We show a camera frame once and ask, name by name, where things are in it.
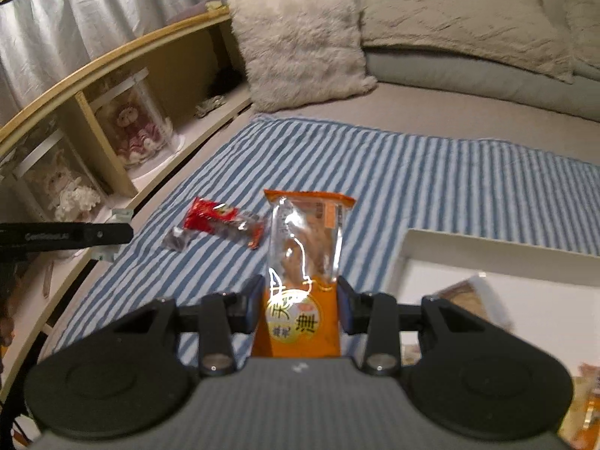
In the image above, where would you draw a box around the orange clear snack packet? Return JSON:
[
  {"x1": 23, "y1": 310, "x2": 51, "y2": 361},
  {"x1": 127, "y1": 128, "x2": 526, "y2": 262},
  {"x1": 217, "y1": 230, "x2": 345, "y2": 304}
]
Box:
[{"x1": 251, "y1": 190, "x2": 355, "y2": 359}]

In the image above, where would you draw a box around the white plush in case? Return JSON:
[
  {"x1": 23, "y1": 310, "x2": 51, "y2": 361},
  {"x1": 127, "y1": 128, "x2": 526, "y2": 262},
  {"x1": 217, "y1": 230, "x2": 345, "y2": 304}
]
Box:
[{"x1": 12, "y1": 129, "x2": 106, "y2": 222}]

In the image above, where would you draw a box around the small silver snack packet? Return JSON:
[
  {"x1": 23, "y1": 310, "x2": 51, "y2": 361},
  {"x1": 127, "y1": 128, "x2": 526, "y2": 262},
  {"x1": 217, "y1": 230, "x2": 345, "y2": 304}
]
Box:
[{"x1": 162, "y1": 226, "x2": 193, "y2": 252}]

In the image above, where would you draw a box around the red snack packet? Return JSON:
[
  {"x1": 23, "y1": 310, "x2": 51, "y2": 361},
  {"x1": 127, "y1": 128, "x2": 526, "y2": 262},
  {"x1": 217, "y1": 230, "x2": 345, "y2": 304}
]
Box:
[{"x1": 183, "y1": 197, "x2": 266, "y2": 249}]

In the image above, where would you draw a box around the wooden bedside shelf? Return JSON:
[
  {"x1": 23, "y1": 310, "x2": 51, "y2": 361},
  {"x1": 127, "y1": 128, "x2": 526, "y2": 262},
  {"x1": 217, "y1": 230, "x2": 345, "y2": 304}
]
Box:
[{"x1": 0, "y1": 7, "x2": 254, "y2": 404}]

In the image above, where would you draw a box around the clear wrapped round pastry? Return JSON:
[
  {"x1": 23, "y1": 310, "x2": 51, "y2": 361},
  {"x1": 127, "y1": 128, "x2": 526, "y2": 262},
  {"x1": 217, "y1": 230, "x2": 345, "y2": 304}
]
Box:
[{"x1": 434, "y1": 272, "x2": 514, "y2": 331}]

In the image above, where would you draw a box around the blue white striped cloth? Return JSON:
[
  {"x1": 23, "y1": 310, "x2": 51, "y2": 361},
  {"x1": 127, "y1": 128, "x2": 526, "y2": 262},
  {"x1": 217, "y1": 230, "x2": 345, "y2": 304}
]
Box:
[{"x1": 57, "y1": 115, "x2": 599, "y2": 348}]

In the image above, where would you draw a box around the doll in clear case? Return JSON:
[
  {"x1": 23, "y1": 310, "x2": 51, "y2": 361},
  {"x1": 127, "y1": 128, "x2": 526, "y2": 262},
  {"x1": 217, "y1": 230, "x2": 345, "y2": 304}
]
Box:
[{"x1": 90, "y1": 67, "x2": 185, "y2": 177}]

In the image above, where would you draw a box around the white cardboard box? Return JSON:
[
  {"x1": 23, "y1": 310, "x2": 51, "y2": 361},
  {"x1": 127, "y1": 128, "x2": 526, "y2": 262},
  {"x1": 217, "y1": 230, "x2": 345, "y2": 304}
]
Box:
[{"x1": 387, "y1": 229, "x2": 599, "y2": 375}]

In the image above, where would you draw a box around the grey curtain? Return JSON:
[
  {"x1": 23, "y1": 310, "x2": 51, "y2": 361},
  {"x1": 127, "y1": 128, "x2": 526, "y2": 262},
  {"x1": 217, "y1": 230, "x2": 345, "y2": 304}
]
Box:
[{"x1": 1, "y1": 0, "x2": 210, "y2": 122}]

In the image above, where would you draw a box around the grey folded duvet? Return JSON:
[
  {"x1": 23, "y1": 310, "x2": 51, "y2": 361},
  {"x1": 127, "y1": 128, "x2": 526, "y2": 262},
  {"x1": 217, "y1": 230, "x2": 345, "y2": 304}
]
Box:
[{"x1": 365, "y1": 49, "x2": 599, "y2": 122}]

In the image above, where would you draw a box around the pale yellow snack bag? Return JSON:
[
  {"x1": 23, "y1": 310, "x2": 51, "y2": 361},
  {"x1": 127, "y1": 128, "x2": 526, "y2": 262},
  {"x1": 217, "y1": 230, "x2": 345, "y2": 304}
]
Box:
[{"x1": 558, "y1": 364, "x2": 599, "y2": 450}]

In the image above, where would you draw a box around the fluffy cream pillow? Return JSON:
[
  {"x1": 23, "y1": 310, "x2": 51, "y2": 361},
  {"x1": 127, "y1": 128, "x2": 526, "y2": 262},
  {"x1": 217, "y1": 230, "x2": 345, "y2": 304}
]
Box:
[{"x1": 228, "y1": 0, "x2": 377, "y2": 113}]

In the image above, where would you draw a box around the beige quilted blanket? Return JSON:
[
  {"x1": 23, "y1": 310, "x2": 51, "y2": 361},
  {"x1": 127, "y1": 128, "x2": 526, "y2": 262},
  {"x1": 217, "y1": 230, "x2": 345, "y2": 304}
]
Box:
[{"x1": 361, "y1": 0, "x2": 599, "y2": 83}]

